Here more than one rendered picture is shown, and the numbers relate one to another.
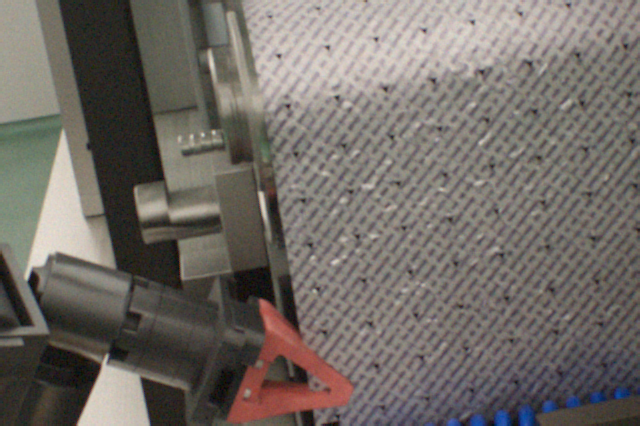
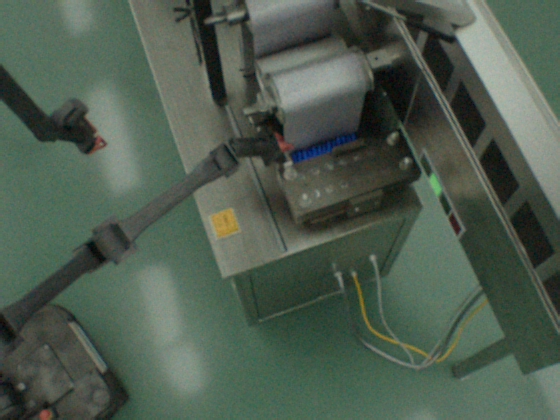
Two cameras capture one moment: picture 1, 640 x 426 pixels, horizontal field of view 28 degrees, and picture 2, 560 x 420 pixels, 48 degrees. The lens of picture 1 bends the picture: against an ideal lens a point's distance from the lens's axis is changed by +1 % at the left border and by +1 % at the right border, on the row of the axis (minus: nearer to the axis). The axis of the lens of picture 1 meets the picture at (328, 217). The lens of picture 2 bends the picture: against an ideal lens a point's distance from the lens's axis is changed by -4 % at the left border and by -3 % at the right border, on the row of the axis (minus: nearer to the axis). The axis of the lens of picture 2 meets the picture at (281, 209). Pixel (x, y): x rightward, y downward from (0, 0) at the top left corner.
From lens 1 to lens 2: 1.34 m
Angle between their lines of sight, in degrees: 50
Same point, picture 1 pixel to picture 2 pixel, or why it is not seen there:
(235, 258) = (265, 118)
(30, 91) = not seen: outside the picture
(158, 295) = (258, 144)
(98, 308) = (247, 152)
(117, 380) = (192, 74)
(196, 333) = (266, 150)
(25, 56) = not seen: outside the picture
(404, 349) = (305, 138)
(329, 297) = (291, 135)
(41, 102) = not seen: outside the picture
